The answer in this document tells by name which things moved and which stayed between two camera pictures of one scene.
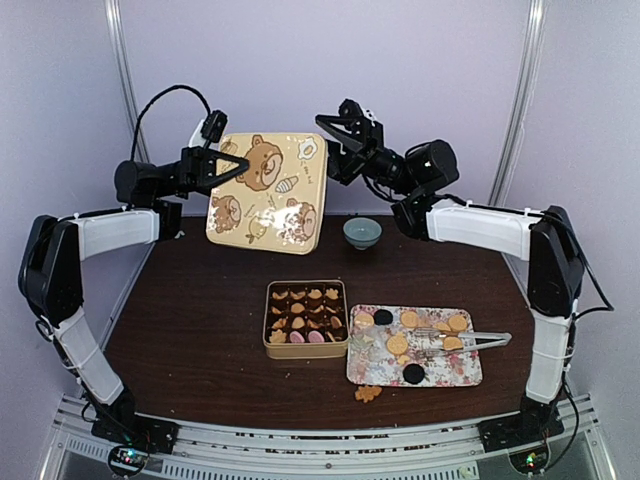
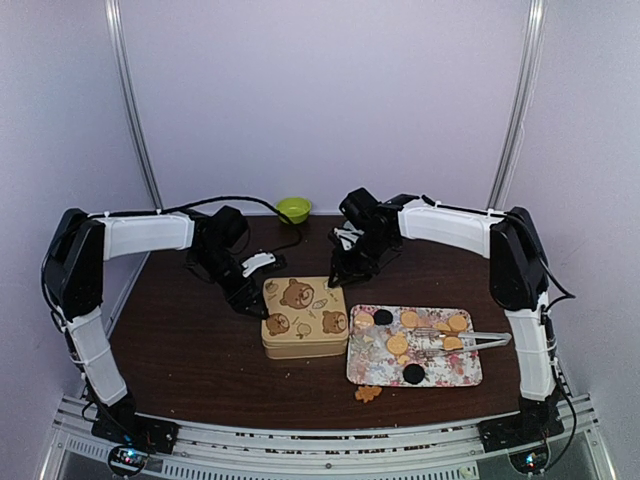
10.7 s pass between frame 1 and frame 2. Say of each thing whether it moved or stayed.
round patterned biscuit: stayed
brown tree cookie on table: stayed
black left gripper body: moved
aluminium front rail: stayed
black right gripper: moved
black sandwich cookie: stayed
